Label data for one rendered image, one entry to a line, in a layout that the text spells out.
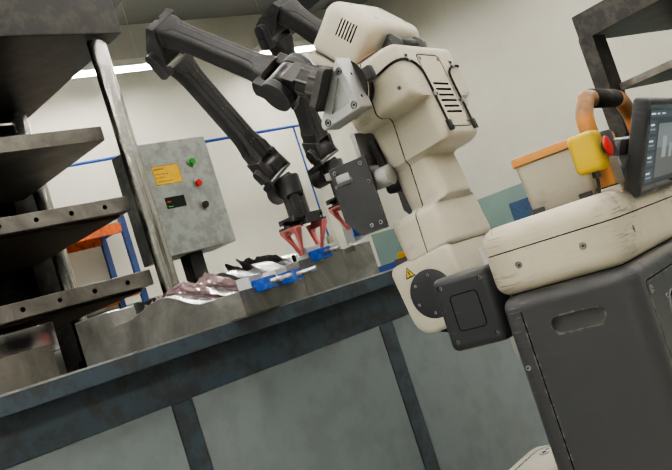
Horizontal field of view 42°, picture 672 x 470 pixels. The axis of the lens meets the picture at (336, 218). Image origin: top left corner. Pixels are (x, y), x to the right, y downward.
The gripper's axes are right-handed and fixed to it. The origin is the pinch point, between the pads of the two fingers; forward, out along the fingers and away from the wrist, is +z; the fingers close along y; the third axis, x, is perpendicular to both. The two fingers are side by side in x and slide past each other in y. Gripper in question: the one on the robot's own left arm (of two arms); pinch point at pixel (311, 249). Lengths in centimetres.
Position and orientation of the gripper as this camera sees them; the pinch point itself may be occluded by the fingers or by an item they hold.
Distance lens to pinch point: 219.3
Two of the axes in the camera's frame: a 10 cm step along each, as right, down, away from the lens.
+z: 3.1, 9.5, -0.8
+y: -7.1, 1.8, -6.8
